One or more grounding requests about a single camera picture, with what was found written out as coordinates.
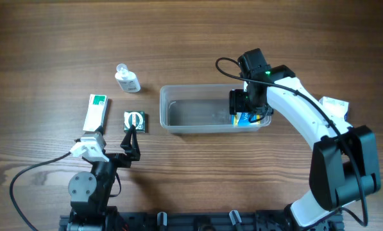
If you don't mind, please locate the white green medicine box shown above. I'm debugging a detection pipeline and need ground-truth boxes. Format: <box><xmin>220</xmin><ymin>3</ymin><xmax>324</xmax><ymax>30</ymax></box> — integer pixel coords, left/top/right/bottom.
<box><xmin>83</xmin><ymin>94</ymin><xmax>108</xmax><ymax>132</ymax></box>

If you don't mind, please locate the blue VapoDrops box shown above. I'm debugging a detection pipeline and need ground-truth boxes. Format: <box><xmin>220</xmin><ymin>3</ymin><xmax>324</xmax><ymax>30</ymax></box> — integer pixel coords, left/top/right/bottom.
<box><xmin>230</xmin><ymin>112</ymin><xmax>261</xmax><ymax>126</ymax></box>

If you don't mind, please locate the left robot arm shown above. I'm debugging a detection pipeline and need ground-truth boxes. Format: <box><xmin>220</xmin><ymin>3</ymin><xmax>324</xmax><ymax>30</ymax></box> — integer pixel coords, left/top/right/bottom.
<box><xmin>65</xmin><ymin>125</ymin><xmax>140</xmax><ymax>230</ymax></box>

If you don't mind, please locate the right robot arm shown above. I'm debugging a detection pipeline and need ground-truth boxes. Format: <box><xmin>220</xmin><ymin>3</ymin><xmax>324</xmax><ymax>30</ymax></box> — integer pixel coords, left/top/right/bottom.
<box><xmin>124</xmin><ymin>49</ymin><xmax>381</xmax><ymax>230</ymax></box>

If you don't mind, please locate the clear plastic container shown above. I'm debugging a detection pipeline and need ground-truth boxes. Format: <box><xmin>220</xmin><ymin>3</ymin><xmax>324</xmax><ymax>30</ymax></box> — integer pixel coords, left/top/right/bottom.
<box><xmin>160</xmin><ymin>83</ymin><xmax>271</xmax><ymax>133</ymax></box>

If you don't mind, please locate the green Zam-Buk tin box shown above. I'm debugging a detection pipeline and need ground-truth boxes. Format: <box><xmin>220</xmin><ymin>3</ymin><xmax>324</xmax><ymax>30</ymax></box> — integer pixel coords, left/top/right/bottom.
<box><xmin>123</xmin><ymin>111</ymin><xmax>146</xmax><ymax>133</ymax></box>

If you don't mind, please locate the white lotion bottle clear cap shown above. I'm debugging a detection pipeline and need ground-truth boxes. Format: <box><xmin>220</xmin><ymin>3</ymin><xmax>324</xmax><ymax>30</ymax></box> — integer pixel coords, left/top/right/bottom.
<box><xmin>115</xmin><ymin>64</ymin><xmax>141</xmax><ymax>93</ymax></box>

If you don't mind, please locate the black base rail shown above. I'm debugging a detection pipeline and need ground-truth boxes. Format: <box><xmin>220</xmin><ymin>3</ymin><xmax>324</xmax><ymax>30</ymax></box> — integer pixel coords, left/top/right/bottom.
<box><xmin>58</xmin><ymin>210</ymin><xmax>345</xmax><ymax>231</ymax></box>

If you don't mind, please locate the black left camera cable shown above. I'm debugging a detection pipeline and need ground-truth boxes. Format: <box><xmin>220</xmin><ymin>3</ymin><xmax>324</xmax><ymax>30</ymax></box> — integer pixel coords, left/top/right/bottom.
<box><xmin>9</xmin><ymin>151</ymin><xmax>72</xmax><ymax>231</ymax></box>

